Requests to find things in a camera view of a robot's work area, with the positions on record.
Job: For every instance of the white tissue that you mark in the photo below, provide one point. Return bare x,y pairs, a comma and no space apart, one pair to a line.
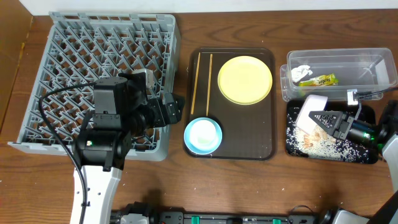
300,72

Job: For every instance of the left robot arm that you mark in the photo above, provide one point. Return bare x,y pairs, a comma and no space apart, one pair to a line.
122,112

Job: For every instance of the dark brown serving tray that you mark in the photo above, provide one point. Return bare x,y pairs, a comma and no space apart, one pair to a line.
249,131

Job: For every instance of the green snack wrapper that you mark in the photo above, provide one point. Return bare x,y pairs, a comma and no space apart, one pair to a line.
322,80

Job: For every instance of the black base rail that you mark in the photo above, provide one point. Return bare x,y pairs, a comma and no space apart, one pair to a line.
138,212

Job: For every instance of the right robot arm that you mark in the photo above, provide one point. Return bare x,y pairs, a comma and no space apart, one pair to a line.
381,137

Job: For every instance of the grey dishwasher rack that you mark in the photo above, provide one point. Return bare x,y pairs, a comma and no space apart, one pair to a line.
81,48

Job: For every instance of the white cup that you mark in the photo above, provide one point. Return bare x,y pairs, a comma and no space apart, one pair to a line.
204,135

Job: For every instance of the yellow plate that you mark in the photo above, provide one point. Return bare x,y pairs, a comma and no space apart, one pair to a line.
245,80

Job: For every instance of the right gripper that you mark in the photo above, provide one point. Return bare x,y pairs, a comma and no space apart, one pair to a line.
342,125

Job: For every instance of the black waste tray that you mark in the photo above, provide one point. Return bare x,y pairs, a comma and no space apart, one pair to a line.
292,109

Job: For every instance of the blue bowl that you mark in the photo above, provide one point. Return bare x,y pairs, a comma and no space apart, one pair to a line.
190,147

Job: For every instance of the clear plastic bin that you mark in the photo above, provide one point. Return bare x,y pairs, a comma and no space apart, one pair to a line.
365,69

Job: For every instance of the white pink bowl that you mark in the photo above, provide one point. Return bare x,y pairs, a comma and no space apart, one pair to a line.
311,103

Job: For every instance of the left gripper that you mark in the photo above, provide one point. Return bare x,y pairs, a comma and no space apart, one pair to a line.
170,110

